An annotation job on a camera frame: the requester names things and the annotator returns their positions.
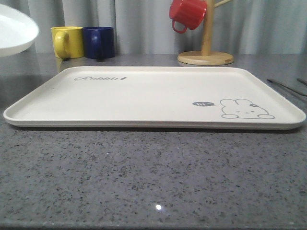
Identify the wooden mug tree stand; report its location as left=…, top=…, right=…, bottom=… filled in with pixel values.
left=177, top=0, right=234, bottom=66

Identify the cream rabbit serving tray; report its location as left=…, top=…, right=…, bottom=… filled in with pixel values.
left=3, top=67, right=306, bottom=130

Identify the yellow mug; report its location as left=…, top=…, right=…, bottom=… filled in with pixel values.
left=51, top=26, right=84, bottom=59

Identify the silver metal fork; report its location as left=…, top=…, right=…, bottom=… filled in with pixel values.
left=267, top=79, right=307, bottom=97

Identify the white round plate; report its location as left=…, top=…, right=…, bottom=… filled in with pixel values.
left=0, top=4, right=39, bottom=57

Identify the dark blue mug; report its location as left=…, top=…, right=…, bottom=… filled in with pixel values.
left=82, top=26, right=115, bottom=59

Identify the red ribbed mug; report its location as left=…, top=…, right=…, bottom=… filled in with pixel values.
left=169, top=0, right=207, bottom=34

